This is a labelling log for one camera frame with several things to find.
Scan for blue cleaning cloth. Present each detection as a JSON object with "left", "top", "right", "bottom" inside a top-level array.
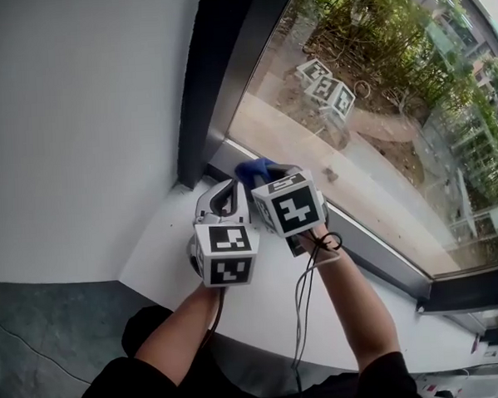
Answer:
[{"left": 234, "top": 158, "right": 279, "bottom": 188}]

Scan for white metal rack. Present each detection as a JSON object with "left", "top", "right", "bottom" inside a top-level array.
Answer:
[{"left": 411, "top": 363, "right": 498, "bottom": 398}]

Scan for window glass pane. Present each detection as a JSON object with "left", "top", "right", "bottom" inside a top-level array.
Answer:
[{"left": 217, "top": 0, "right": 498, "bottom": 290}]

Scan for person's black trousers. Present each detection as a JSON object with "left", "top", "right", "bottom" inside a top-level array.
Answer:
[{"left": 120, "top": 304, "right": 178, "bottom": 361}]

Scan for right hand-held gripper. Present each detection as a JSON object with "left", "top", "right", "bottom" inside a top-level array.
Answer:
[{"left": 249, "top": 161, "right": 331, "bottom": 260}]

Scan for person's black sweater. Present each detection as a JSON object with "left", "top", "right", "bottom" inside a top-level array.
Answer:
[{"left": 68, "top": 340, "right": 426, "bottom": 398}]

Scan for thin white cable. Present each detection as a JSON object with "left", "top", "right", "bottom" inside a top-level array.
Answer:
[{"left": 288, "top": 255, "right": 347, "bottom": 361}]

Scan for person's left forearm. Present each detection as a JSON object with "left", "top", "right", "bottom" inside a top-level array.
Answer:
[{"left": 130, "top": 283, "right": 227, "bottom": 391}]

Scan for thin black cable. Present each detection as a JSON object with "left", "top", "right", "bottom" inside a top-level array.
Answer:
[{"left": 289, "top": 229, "right": 352, "bottom": 398}]

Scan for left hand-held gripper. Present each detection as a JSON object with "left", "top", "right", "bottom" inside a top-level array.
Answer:
[{"left": 184, "top": 177, "right": 264, "bottom": 289}]

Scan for person's right forearm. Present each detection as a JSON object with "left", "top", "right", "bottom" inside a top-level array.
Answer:
[{"left": 294, "top": 222, "right": 404, "bottom": 377}]

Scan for green shrubs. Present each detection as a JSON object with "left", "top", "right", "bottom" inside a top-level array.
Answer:
[{"left": 300, "top": 0, "right": 498, "bottom": 244}]

